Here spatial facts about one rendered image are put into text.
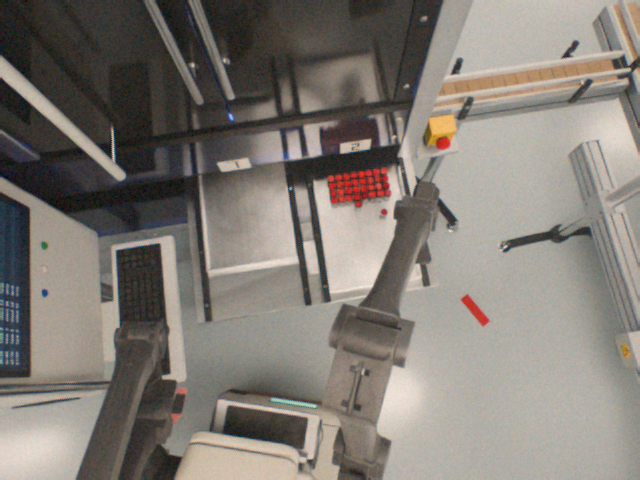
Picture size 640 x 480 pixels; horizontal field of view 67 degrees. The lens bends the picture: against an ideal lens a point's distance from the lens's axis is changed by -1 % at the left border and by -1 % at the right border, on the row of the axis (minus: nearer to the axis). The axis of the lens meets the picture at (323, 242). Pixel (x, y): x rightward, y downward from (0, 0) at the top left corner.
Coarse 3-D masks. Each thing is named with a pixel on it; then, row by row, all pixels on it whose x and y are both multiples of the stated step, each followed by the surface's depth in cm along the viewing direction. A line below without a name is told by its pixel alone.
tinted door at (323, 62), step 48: (240, 0) 78; (288, 0) 80; (336, 0) 82; (384, 0) 84; (240, 48) 90; (288, 48) 92; (336, 48) 94; (384, 48) 96; (240, 96) 105; (288, 96) 107; (336, 96) 111; (384, 96) 114
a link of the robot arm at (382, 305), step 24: (408, 216) 90; (432, 216) 92; (408, 240) 83; (384, 264) 78; (408, 264) 78; (384, 288) 73; (360, 312) 70; (384, 312) 68; (336, 336) 66; (408, 336) 66
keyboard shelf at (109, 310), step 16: (144, 240) 152; (160, 240) 151; (112, 256) 151; (112, 272) 149; (176, 272) 150; (176, 288) 148; (112, 304) 147; (176, 304) 146; (112, 320) 146; (176, 320) 145; (112, 336) 145; (176, 336) 144; (112, 352) 143; (176, 352) 142; (176, 368) 141
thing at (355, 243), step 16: (400, 176) 144; (320, 192) 146; (400, 192) 146; (320, 208) 145; (336, 208) 145; (352, 208) 145; (368, 208) 144; (320, 224) 140; (336, 224) 143; (352, 224) 143; (368, 224) 143; (384, 224) 143; (336, 240) 142; (352, 240) 142; (368, 240) 142; (384, 240) 142; (336, 256) 141; (352, 256) 141; (368, 256) 141; (384, 256) 141; (336, 272) 140; (352, 272) 140; (368, 272) 139; (416, 272) 139; (336, 288) 135; (352, 288) 137
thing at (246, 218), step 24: (264, 168) 149; (216, 192) 147; (240, 192) 147; (264, 192) 147; (216, 216) 145; (240, 216) 145; (264, 216) 145; (288, 216) 144; (216, 240) 143; (240, 240) 143; (264, 240) 143; (288, 240) 142; (216, 264) 141; (240, 264) 138; (264, 264) 141
